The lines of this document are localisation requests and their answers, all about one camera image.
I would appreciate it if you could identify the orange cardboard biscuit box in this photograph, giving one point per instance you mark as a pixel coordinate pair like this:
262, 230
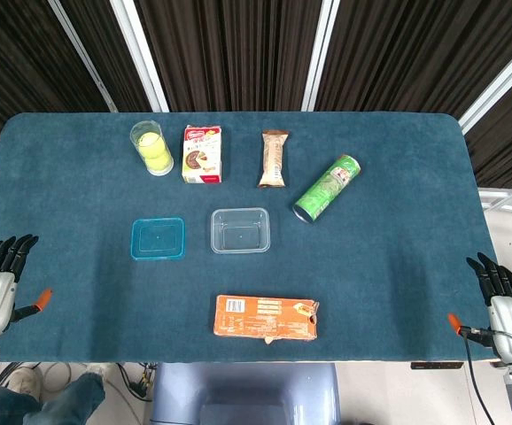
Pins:
265, 316

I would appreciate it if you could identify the thin grey frame post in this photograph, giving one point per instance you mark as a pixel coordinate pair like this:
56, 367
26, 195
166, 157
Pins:
81, 53

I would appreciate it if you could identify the person's beige shoe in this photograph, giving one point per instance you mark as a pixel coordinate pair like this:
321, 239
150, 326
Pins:
23, 380

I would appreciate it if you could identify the brown snack bar wrapper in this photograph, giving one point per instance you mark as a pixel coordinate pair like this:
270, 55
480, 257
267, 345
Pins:
273, 159

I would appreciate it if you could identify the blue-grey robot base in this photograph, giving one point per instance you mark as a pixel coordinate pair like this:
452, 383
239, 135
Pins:
242, 394

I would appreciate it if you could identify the yellow tennis ball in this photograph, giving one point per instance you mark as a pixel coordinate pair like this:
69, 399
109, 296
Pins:
149, 144
160, 164

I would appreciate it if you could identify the black table control panel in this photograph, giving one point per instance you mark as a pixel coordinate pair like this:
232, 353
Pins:
436, 365

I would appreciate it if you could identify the white metal rack frame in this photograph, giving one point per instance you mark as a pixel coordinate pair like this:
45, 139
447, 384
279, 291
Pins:
508, 197

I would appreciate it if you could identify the clear tennis ball tube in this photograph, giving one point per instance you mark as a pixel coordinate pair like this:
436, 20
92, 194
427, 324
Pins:
137, 133

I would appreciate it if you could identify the clear plastic container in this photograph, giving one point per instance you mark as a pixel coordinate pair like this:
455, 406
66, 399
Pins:
240, 231

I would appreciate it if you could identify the blue container lid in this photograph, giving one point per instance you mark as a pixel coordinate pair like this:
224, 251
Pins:
157, 238

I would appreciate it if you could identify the dark brown pleated curtain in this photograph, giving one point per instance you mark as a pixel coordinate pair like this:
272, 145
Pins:
238, 53

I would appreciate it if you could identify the white frame post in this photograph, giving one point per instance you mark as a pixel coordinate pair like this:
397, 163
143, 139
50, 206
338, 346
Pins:
499, 79
322, 53
138, 53

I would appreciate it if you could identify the white red cake box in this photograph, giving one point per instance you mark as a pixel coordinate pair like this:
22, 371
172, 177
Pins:
202, 155

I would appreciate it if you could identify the green chips can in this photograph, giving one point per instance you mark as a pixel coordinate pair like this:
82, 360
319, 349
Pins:
327, 188

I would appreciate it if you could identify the person's leg in jeans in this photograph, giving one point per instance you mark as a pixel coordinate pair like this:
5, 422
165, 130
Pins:
70, 398

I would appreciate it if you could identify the teal table cloth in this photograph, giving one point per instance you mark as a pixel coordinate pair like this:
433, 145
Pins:
83, 199

